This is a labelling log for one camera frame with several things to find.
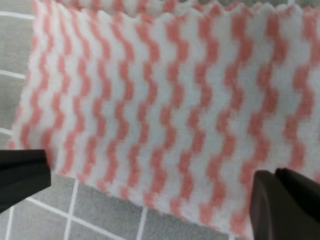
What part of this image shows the grey checked tablecloth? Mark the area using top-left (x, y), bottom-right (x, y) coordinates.
top-left (0, 0), bottom-right (320, 240)

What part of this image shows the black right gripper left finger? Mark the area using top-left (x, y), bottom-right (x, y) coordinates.
top-left (0, 149), bottom-right (52, 213)

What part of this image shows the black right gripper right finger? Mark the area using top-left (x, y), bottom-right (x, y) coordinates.
top-left (249, 168), bottom-right (320, 240)

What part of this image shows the pink wavy striped towel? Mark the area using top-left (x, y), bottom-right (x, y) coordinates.
top-left (7, 0), bottom-right (320, 240)

